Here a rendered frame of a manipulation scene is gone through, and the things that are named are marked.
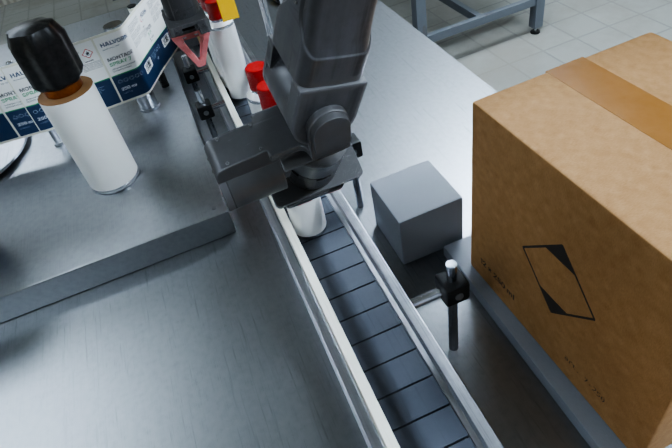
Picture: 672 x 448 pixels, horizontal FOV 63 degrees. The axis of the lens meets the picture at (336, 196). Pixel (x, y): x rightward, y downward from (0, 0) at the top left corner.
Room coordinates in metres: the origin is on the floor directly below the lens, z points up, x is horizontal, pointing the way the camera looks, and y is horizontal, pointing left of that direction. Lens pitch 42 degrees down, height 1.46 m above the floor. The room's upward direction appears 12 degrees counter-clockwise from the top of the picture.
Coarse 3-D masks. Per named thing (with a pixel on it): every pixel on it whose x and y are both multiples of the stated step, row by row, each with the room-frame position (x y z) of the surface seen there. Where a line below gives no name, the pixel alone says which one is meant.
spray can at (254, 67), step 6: (246, 66) 0.73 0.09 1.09; (252, 66) 0.73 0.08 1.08; (258, 66) 0.73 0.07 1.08; (246, 72) 0.72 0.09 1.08; (252, 72) 0.72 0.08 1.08; (258, 72) 0.71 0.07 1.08; (252, 78) 0.72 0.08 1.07; (258, 78) 0.71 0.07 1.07; (252, 84) 0.72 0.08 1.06; (252, 90) 0.72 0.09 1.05; (246, 96) 0.73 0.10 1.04; (252, 96) 0.72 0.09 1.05; (252, 102) 0.71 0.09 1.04; (258, 102) 0.71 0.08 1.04; (252, 108) 0.71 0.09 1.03; (258, 108) 0.71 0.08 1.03
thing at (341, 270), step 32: (320, 256) 0.53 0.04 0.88; (352, 256) 0.51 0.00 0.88; (352, 288) 0.46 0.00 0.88; (352, 320) 0.41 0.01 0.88; (384, 320) 0.40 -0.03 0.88; (384, 352) 0.36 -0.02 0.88; (416, 352) 0.35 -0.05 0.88; (384, 384) 0.32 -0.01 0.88; (416, 384) 0.31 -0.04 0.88; (416, 416) 0.27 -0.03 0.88; (448, 416) 0.26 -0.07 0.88
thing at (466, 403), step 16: (336, 192) 0.56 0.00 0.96; (352, 224) 0.49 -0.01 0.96; (368, 240) 0.46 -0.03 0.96; (368, 256) 0.45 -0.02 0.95; (384, 272) 0.41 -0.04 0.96; (400, 288) 0.38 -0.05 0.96; (400, 304) 0.36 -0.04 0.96; (416, 320) 0.33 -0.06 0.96; (432, 336) 0.31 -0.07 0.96; (432, 352) 0.29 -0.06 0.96; (448, 368) 0.27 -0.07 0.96; (448, 384) 0.26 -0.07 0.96; (464, 400) 0.24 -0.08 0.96; (480, 416) 0.22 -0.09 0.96; (480, 432) 0.21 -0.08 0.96
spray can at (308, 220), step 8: (312, 200) 0.57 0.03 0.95; (320, 200) 0.58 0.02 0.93; (296, 208) 0.57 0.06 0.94; (304, 208) 0.56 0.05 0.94; (312, 208) 0.57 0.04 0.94; (320, 208) 0.58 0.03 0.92; (296, 216) 0.57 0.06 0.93; (304, 216) 0.56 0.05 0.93; (312, 216) 0.57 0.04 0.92; (320, 216) 0.57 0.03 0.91; (296, 224) 0.57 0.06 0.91; (304, 224) 0.56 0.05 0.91; (312, 224) 0.56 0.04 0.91; (320, 224) 0.57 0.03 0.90; (296, 232) 0.57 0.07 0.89; (304, 232) 0.57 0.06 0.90; (312, 232) 0.56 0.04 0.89; (320, 232) 0.57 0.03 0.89
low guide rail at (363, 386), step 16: (208, 64) 1.12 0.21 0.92; (224, 96) 0.97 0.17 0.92; (288, 224) 0.57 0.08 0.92; (304, 256) 0.50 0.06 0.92; (304, 272) 0.48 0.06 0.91; (320, 288) 0.44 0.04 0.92; (320, 304) 0.42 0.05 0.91; (336, 320) 0.39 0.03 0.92; (336, 336) 0.37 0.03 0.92; (352, 352) 0.34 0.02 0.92; (352, 368) 0.32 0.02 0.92; (368, 384) 0.30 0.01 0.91; (368, 400) 0.28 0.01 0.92; (384, 416) 0.26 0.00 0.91; (384, 432) 0.25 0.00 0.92
